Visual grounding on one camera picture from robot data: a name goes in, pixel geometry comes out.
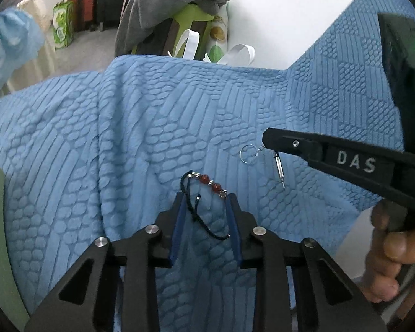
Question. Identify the black suitcase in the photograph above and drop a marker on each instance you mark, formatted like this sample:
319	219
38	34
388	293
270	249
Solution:
107	0

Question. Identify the white tote bag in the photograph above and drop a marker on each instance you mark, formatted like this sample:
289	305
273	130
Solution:
190	41

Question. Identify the green patterned bag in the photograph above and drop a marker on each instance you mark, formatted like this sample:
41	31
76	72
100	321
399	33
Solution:
190	17

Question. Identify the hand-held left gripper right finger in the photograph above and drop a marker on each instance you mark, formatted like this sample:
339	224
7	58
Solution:
236	230

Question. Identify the person's right hand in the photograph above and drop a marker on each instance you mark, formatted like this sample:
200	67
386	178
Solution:
390	249

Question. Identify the red suitcase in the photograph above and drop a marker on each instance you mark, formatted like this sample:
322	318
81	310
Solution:
83	10

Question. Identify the grey towel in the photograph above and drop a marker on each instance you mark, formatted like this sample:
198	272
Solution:
152	3

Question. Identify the keyring with small screwdriver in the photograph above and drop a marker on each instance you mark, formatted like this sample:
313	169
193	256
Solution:
279	167

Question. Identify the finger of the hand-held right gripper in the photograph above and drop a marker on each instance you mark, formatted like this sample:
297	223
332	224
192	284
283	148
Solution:
352	166

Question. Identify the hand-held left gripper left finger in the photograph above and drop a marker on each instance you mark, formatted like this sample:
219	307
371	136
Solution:
178	230

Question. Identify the light blue bedsheet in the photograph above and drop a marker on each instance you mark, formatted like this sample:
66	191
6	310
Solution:
10	41

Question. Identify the blue textured blanket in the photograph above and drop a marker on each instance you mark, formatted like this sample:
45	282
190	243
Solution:
124	128

